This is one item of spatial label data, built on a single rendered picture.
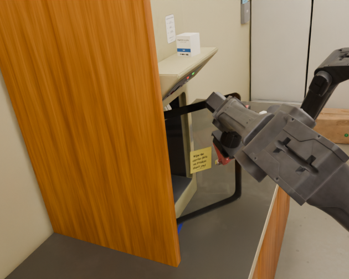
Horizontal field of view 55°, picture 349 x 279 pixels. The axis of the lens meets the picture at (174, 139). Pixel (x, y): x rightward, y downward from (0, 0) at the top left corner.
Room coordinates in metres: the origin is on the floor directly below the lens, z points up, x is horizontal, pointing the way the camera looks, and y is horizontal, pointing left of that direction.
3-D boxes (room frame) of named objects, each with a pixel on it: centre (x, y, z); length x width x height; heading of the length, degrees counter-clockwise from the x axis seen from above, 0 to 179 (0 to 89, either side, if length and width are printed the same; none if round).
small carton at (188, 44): (1.01, -0.07, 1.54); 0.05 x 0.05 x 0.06; 52
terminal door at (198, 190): (0.91, -0.08, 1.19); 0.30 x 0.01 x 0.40; 114
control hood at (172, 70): (0.96, -0.05, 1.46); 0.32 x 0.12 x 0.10; 153
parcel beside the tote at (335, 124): (3.19, -1.71, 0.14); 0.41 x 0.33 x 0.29; 69
